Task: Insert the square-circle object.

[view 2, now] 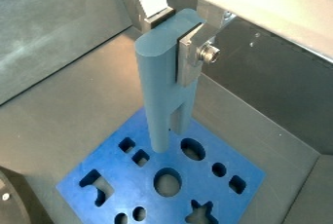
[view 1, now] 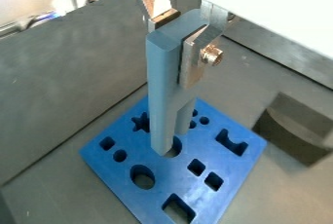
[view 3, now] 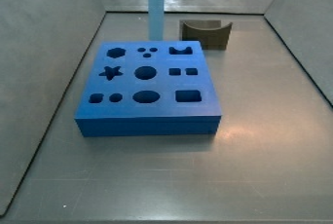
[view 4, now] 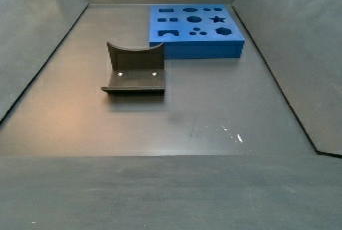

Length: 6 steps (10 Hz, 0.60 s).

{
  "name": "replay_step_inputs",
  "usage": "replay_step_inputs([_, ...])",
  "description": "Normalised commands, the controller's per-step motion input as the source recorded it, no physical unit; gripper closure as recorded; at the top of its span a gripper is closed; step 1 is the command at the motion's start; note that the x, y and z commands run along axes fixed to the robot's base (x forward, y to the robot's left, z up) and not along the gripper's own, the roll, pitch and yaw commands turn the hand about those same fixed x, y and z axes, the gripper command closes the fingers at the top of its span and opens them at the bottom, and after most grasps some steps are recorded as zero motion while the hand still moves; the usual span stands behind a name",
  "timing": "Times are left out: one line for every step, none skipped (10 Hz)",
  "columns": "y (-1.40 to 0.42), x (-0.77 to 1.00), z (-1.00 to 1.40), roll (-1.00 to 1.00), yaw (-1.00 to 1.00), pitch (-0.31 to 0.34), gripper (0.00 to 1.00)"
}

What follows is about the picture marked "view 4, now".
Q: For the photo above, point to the dark grey curved holder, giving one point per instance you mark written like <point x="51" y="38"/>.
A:
<point x="138" y="69"/>

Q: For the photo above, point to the blue shape-sorting block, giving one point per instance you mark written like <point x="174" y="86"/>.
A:
<point x="197" y="31"/>

